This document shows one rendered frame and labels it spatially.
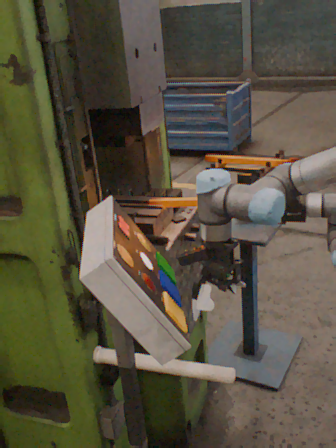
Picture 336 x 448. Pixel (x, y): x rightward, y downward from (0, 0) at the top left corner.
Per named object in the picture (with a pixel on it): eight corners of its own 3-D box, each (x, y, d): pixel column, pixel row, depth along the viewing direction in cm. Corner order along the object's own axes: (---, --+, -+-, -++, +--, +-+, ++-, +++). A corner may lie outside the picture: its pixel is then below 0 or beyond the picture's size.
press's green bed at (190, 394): (212, 386, 230) (206, 300, 210) (188, 452, 198) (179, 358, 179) (104, 368, 248) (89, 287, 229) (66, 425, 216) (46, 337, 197)
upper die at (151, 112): (164, 120, 167) (162, 91, 163) (142, 136, 150) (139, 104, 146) (56, 121, 181) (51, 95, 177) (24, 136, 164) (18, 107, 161)
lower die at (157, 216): (174, 217, 182) (171, 195, 178) (154, 241, 165) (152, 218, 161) (72, 211, 196) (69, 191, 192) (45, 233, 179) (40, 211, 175)
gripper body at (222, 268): (224, 295, 114) (222, 248, 109) (196, 283, 120) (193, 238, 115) (245, 281, 119) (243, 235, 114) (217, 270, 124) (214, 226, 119)
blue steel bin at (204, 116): (254, 140, 595) (252, 78, 565) (233, 161, 530) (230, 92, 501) (163, 138, 645) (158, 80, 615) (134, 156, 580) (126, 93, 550)
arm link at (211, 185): (221, 181, 103) (187, 176, 108) (223, 229, 107) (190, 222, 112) (240, 169, 108) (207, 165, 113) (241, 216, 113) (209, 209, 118)
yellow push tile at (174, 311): (184, 312, 115) (165, 290, 113) (188, 331, 109) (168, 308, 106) (177, 316, 116) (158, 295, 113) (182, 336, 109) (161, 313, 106)
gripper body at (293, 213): (266, 224, 159) (306, 225, 154) (265, 199, 155) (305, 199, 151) (270, 214, 165) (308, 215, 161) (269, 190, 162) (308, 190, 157)
